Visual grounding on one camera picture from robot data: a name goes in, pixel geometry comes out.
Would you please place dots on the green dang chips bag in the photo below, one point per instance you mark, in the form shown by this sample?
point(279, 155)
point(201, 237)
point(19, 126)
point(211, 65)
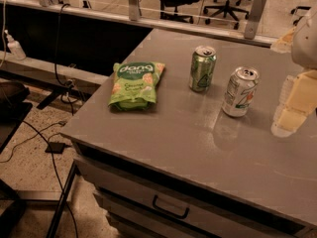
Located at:
point(134, 84)

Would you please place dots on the white spray bottle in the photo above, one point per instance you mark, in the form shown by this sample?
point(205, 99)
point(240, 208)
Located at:
point(14, 47)

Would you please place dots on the black chair left edge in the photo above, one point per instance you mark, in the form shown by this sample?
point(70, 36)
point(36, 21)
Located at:
point(13, 109)

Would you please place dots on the grey drawer cabinet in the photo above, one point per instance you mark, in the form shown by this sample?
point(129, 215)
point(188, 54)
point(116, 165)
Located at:
point(126, 191)

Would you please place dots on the black power adapter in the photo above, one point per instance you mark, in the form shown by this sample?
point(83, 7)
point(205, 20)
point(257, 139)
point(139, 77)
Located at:
point(55, 148)

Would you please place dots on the green can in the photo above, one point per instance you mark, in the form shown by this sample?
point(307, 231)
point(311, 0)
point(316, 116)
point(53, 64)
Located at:
point(202, 67)

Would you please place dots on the white 7up can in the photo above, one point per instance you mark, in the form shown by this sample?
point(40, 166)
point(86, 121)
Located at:
point(240, 91)

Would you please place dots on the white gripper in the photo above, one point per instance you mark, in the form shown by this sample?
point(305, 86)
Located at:
point(306, 40)

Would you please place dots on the black drawer handle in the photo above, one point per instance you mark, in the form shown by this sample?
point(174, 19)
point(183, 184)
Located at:
point(169, 208)

